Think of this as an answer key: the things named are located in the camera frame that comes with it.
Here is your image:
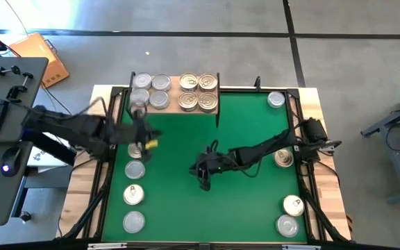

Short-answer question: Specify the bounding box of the white metal bracket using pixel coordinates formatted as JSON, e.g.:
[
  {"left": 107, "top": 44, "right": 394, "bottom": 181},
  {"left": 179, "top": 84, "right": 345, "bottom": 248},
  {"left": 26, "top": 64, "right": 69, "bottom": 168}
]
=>
[{"left": 87, "top": 242, "right": 128, "bottom": 250}]

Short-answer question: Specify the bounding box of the green table mat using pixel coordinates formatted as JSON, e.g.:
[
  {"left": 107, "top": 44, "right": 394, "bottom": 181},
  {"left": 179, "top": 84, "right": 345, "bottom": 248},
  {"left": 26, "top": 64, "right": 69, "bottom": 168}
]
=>
[{"left": 101, "top": 90, "right": 308, "bottom": 243}]

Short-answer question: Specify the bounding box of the black desk support beam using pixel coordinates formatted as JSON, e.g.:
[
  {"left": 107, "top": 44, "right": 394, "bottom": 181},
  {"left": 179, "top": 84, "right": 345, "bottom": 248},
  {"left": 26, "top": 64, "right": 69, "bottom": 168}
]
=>
[{"left": 21, "top": 123, "right": 79, "bottom": 167}]

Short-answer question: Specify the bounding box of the wooden shelf with black legs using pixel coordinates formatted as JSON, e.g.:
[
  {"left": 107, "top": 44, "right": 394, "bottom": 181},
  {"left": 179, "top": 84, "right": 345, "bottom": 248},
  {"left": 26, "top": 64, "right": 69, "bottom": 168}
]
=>
[{"left": 125, "top": 71, "right": 222, "bottom": 128}]

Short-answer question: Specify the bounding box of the black diagonal strut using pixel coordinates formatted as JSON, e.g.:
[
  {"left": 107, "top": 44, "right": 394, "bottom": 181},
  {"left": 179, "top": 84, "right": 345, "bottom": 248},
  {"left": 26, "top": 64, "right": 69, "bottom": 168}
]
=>
[
  {"left": 299, "top": 180, "right": 349, "bottom": 243},
  {"left": 59, "top": 173, "right": 113, "bottom": 242}
]

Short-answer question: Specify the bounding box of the white printed box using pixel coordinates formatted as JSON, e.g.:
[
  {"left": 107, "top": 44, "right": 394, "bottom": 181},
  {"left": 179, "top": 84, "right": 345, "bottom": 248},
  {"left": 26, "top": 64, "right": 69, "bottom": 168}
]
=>
[{"left": 26, "top": 145, "right": 74, "bottom": 174}]

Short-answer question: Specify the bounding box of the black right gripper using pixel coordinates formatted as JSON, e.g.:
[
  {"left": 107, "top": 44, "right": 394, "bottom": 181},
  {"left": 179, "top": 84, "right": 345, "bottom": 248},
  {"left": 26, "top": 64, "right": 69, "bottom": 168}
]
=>
[{"left": 188, "top": 149, "right": 235, "bottom": 192}]

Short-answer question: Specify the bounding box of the black aluminium table frame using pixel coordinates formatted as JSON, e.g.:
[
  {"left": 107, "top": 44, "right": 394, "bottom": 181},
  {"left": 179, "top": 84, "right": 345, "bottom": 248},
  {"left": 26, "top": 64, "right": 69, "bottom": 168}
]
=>
[{"left": 83, "top": 85, "right": 326, "bottom": 244}]

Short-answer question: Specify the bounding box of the black mouse with light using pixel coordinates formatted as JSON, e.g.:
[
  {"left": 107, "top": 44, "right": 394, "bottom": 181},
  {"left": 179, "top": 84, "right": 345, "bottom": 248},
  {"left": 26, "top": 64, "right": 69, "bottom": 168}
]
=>
[{"left": 0, "top": 147, "right": 23, "bottom": 179}]

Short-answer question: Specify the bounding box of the blue-label can with gold lid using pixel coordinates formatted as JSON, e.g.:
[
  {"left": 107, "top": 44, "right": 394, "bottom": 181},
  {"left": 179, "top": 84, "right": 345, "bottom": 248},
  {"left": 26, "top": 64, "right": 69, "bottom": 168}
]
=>
[
  {"left": 178, "top": 72, "right": 199, "bottom": 92},
  {"left": 197, "top": 92, "right": 219, "bottom": 113},
  {"left": 273, "top": 148, "right": 294, "bottom": 169},
  {"left": 198, "top": 72, "right": 219, "bottom": 93}
]

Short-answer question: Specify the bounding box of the blue-label can with pull tab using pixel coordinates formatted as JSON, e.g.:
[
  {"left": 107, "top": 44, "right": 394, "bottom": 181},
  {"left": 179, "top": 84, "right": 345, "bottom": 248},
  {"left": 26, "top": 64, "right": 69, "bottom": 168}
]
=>
[
  {"left": 283, "top": 194, "right": 306, "bottom": 217},
  {"left": 122, "top": 183, "right": 145, "bottom": 206},
  {"left": 178, "top": 91, "right": 199, "bottom": 112}
]

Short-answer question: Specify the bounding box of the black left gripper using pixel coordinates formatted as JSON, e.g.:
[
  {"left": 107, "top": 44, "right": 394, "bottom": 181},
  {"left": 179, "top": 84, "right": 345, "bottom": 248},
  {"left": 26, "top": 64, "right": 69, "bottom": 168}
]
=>
[{"left": 115, "top": 119, "right": 163, "bottom": 164}]

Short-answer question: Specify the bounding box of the orange box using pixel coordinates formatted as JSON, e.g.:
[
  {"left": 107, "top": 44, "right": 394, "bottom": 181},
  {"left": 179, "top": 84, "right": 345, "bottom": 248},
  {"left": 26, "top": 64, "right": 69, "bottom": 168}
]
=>
[{"left": 8, "top": 32, "right": 70, "bottom": 90}]

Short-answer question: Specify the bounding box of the black desk caster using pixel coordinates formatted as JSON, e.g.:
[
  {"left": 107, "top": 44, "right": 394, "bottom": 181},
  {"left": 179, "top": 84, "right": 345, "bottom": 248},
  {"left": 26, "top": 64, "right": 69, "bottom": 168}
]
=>
[{"left": 18, "top": 210, "right": 33, "bottom": 225}]

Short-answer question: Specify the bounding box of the black C-clamp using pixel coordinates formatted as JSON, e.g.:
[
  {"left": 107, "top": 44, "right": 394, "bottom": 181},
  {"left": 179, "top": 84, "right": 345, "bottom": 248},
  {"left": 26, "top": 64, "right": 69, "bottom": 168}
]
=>
[{"left": 5, "top": 72, "right": 35, "bottom": 104}]

